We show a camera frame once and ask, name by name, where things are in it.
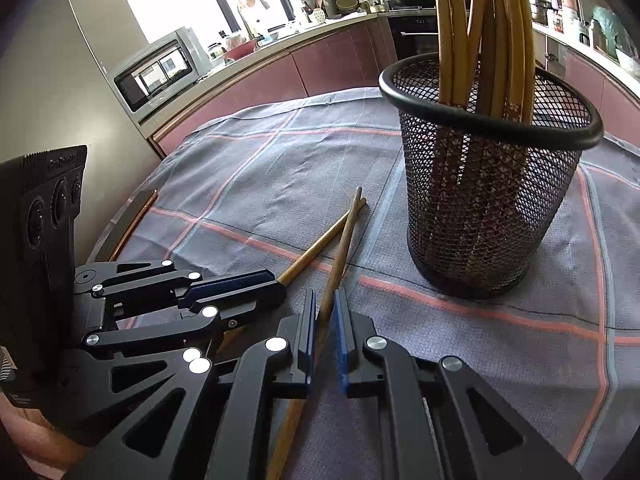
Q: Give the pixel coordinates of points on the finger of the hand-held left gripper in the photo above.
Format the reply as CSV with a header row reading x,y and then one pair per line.
x,y
235,287
150,332

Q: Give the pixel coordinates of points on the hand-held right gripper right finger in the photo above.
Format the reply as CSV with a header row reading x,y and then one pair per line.
x,y
342,340

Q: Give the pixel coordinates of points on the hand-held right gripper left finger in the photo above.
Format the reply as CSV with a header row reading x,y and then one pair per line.
x,y
310,340

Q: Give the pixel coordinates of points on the wooden chopstick with floral end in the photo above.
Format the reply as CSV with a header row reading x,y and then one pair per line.
x,y
340,255
320,241

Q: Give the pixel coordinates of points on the black mesh utensil holder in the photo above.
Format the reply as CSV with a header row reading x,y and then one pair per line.
x,y
490,200

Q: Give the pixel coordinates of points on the bunch of wooden chopsticks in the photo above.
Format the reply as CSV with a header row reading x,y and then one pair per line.
x,y
452,35

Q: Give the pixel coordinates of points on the person's left forearm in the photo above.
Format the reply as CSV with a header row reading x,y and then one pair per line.
x,y
30,435

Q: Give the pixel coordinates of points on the grey checked tablecloth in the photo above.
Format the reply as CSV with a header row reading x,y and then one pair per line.
x,y
250,170

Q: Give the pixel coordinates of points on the silver microwave oven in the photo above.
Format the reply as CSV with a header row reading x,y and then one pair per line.
x,y
157,72

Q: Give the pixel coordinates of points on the red bowl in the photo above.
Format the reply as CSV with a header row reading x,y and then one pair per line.
x,y
241,49

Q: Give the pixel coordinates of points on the pink kitchen cabinets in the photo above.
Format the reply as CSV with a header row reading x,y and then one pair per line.
x,y
325,60

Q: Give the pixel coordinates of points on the black built-in oven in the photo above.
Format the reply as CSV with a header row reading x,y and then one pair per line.
x,y
412,37

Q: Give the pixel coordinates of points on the teal plastic bag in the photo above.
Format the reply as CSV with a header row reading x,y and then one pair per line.
x,y
612,30

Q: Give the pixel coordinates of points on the dark chair with copper frame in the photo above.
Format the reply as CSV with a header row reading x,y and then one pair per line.
x,y
127,225

